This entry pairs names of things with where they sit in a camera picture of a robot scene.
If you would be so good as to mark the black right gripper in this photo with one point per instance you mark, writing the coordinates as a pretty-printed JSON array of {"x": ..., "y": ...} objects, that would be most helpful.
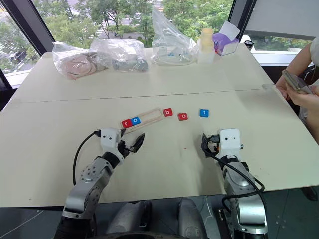
[{"x": 214, "y": 144}]

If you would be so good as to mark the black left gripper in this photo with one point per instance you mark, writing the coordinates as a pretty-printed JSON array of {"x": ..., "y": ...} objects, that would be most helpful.
[{"x": 124, "y": 149}]

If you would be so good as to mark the red letter r tile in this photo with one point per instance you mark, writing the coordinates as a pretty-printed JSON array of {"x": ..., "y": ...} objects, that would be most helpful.
[{"x": 126, "y": 123}]

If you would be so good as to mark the blue letter o tile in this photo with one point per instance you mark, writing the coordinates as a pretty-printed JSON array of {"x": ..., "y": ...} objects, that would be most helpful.
[{"x": 135, "y": 120}]

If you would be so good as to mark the wooden letter tile tray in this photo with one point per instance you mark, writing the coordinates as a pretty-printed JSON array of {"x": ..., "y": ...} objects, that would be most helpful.
[{"x": 152, "y": 115}]

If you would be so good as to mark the blue letter tile t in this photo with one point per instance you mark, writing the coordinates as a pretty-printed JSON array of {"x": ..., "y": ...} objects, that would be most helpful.
[{"x": 204, "y": 112}]

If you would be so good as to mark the red letter o tile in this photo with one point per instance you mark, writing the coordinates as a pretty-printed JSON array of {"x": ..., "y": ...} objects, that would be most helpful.
[{"x": 183, "y": 116}]

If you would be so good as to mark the red letter b tile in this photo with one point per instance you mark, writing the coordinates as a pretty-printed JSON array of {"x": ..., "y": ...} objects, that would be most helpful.
[{"x": 168, "y": 112}]

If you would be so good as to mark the smartphone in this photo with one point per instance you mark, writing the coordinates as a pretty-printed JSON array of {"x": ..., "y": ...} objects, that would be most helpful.
[{"x": 296, "y": 82}]

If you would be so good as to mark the person's right forearm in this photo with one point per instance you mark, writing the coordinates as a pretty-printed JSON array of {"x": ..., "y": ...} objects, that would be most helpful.
[{"x": 300, "y": 61}]

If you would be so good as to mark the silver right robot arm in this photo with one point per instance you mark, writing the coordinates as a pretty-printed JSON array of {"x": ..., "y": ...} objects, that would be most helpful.
[{"x": 245, "y": 199}]

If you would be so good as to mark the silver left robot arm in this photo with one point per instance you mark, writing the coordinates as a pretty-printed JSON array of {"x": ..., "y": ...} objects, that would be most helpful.
[{"x": 86, "y": 189}]

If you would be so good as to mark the person's right hand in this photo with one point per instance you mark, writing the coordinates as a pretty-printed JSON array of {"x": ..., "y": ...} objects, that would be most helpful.
[{"x": 281, "y": 87}]

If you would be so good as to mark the person's left hand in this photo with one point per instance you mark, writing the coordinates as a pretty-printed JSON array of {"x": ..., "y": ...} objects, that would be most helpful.
[{"x": 306, "y": 102}]

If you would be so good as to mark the dark grey rounded shape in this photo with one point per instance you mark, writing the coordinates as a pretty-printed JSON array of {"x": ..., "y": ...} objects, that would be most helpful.
[
  {"x": 190, "y": 219},
  {"x": 129, "y": 216}
]

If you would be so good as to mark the plastic bag with grey item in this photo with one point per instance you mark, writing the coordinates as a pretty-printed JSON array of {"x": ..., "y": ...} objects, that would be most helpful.
[{"x": 124, "y": 62}]

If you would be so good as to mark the plastic bag with pink items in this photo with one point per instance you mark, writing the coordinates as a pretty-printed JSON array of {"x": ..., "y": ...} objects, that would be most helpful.
[{"x": 74, "y": 66}]

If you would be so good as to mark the translucent plastic bottle yellow top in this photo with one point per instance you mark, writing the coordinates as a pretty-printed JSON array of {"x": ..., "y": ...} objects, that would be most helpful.
[{"x": 206, "y": 47}]

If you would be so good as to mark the purple tissue box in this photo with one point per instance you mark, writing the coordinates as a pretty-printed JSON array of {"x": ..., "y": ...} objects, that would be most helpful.
[{"x": 224, "y": 44}]

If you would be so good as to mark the seated person in light clothes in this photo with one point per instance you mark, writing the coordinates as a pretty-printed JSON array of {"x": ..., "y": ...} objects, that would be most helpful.
[{"x": 311, "y": 124}]

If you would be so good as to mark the small black object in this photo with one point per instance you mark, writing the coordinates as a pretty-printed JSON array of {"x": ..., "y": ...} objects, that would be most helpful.
[{"x": 249, "y": 43}]

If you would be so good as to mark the black shoe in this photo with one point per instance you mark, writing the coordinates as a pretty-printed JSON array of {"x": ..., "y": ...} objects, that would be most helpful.
[{"x": 309, "y": 193}]

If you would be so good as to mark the black window pillar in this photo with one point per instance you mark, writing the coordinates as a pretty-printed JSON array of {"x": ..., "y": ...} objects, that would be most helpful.
[
  {"x": 32, "y": 27},
  {"x": 240, "y": 17}
]

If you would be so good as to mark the black chair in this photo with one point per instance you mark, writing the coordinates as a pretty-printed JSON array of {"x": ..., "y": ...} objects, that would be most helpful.
[{"x": 5, "y": 89}]

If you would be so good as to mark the white window blind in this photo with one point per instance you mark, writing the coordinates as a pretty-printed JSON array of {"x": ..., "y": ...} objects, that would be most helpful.
[{"x": 281, "y": 17}]

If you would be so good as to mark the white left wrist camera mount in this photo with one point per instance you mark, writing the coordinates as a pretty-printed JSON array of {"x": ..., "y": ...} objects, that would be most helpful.
[{"x": 109, "y": 140}]

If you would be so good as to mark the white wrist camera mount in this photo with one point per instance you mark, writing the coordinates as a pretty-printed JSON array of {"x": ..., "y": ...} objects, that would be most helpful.
[
  {"x": 230, "y": 143},
  {"x": 109, "y": 140}
]

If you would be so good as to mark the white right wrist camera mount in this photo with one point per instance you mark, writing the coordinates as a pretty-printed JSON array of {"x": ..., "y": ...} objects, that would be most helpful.
[{"x": 230, "y": 143}]

